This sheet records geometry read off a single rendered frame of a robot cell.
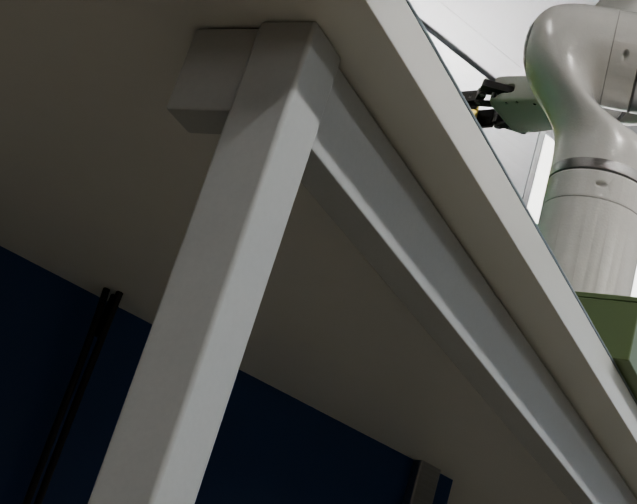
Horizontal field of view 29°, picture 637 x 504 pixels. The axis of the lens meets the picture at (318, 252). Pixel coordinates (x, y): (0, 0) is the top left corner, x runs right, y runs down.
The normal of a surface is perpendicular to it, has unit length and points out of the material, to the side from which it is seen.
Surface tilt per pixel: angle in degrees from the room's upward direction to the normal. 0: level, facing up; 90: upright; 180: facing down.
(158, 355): 90
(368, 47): 180
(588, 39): 101
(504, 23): 90
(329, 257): 180
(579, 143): 91
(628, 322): 90
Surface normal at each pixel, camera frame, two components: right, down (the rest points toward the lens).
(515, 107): -0.36, 0.83
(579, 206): -0.36, -0.41
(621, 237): 0.44, -0.19
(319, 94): 0.87, 0.08
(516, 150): 0.63, -0.11
